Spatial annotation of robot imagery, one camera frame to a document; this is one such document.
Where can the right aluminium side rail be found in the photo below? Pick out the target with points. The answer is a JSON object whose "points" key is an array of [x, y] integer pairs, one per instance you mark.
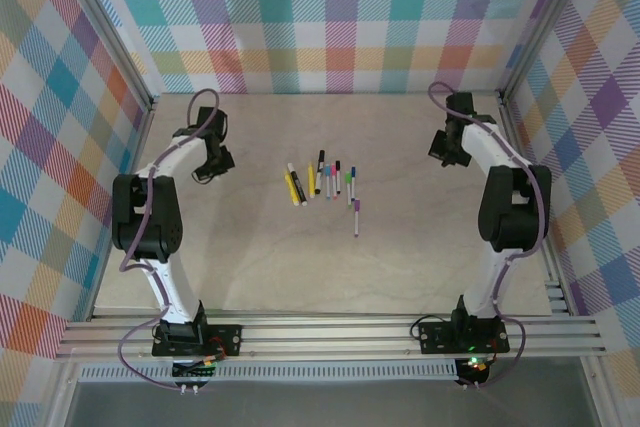
{"points": [[510, 117]]}

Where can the aluminium front rail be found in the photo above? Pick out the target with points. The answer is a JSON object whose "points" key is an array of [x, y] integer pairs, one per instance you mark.
{"points": [[325, 334]]}

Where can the white pen green ink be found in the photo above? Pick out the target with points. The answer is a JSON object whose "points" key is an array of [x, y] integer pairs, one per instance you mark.
{"points": [[348, 187]]}

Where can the left aluminium corner post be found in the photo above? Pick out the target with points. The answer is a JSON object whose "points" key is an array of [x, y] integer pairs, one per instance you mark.
{"points": [[106, 22]]}

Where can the aluminium corner post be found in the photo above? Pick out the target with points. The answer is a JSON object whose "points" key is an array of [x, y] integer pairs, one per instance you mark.
{"points": [[544, 22], [106, 22]]}

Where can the black thick marker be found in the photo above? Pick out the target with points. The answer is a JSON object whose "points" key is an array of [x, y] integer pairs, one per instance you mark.
{"points": [[297, 184]]}

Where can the white pen light blue ink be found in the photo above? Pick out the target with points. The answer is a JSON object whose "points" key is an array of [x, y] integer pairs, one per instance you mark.
{"points": [[328, 179]]}

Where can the aluminium side rail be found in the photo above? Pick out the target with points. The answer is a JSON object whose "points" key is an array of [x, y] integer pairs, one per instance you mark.
{"points": [[510, 117], [139, 147]]}

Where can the left aluminium side rail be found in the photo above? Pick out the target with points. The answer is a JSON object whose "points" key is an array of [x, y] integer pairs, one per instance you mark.
{"points": [[139, 147]]}

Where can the white pen pink ink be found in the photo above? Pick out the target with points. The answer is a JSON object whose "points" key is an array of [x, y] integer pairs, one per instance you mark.
{"points": [[333, 177]]}

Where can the grey metal shelf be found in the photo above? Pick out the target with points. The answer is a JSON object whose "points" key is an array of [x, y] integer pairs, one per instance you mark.
{"points": [[325, 404]]}

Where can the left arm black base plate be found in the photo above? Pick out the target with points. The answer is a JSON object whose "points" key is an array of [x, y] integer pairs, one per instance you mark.
{"points": [[230, 342]]}

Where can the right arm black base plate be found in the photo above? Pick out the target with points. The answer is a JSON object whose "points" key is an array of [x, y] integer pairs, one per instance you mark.
{"points": [[435, 339]]}

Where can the white pen purple ink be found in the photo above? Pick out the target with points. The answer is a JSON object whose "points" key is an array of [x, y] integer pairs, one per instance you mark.
{"points": [[357, 217]]}

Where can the right aluminium corner post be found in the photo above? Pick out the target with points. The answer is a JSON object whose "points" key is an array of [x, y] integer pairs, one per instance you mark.
{"points": [[544, 22]]}

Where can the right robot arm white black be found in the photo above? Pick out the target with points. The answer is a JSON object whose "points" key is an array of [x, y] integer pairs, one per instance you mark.
{"points": [[515, 207]]}

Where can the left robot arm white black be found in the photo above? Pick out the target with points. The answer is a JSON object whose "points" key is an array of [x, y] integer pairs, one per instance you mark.
{"points": [[145, 217]]}

